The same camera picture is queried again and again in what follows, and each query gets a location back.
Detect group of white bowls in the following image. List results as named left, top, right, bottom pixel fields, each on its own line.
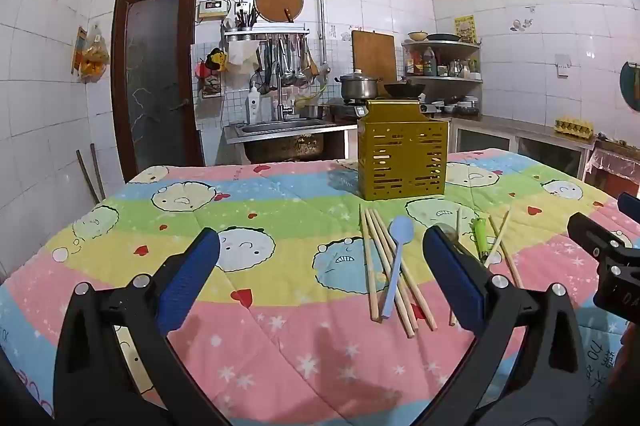
left=430, top=96, right=482, bottom=117

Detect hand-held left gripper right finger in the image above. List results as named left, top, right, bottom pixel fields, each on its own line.
left=422, top=225, right=608, bottom=426

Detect pastel cartoon printed blanket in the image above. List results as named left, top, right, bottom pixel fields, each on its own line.
left=0, top=148, right=640, bottom=426

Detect dark round wall object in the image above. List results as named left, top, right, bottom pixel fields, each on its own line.
left=619, top=60, right=640, bottom=111

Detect steel gas stove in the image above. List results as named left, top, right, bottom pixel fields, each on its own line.
left=327, top=98, right=436, bottom=119

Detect green frog handle fork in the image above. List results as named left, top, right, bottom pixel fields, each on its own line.
left=470, top=217, right=493, bottom=263

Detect brown frosted glass door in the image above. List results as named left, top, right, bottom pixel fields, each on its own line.
left=111, top=0, right=205, bottom=183

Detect steel corner shelf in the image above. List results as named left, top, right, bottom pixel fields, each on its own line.
left=401, top=36, right=485, bottom=104

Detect white hanging cloth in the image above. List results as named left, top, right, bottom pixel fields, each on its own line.
left=227, top=40, right=261, bottom=74

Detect white soap bottle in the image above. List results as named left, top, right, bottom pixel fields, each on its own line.
left=246, top=83, right=262, bottom=125

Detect steel faucet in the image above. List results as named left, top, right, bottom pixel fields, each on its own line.
left=272, top=76, right=296, bottom=121

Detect steel cooking pot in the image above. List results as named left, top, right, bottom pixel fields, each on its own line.
left=334, top=70, right=382, bottom=100

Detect leaning wooden sticks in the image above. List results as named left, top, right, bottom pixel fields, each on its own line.
left=76, top=145, right=107, bottom=205

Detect round wooden cutting board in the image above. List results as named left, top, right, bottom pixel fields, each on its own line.
left=253, top=0, right=304, bottom=24

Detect row of hanging steel utensils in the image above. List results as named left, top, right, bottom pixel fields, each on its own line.
left=256, top=34, right=321, bottom=89

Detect light blue spoon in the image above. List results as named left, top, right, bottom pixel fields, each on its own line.
left=381, top=216, right=415, bottom=319

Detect stainless steel sink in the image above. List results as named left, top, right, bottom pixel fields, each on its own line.
left=223, top=118, right=351, bottom=164

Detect yellow egg carton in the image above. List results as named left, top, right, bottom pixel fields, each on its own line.
left=554, top=118, right=596, bottom=137

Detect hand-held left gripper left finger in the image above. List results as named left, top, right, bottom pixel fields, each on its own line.
left=52, top=227, right=236, bottom=426

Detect black wok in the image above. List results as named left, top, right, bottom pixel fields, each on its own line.
left=382, top=80, right=427, bottom=99

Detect kitchen counter cabinet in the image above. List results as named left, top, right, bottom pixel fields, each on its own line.
left=445, top=115, right=598, bottom=181

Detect hanging yellow plastic bag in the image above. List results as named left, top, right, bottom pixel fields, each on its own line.
left=80, top=23, right=111, bottom=81

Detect wall stickers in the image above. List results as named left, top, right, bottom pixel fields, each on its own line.
left=510, top=6, right=538, bottom=31

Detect beige wall controller box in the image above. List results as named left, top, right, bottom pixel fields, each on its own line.
left=196, top=0, right=229, bottom=20

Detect utensil cup with dark handles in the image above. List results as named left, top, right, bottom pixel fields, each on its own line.
left=234, top=3, right=258, bottom=31

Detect gold perforated utensil holder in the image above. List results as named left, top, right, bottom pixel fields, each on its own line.
left=356, top=100, right=448, bottom=201

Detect rectangular wooden cutting board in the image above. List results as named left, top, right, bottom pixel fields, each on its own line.
left=351, top=30, right=397, bottom=79

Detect yellow wall poster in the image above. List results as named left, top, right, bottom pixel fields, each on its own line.
left=454, top=14, right=477, bottom=45

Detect steel wall rack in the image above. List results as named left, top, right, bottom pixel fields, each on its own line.
left=222, top=23, right=307, bottom=42

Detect yellow and red hanging gloves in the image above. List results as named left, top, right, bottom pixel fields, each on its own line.
left=196, top=47, right=228, bottom=99

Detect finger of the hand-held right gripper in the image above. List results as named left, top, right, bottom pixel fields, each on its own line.
left=567, top=212, right=640, bottom=269
left=617, top=192, right=640, bottom=227

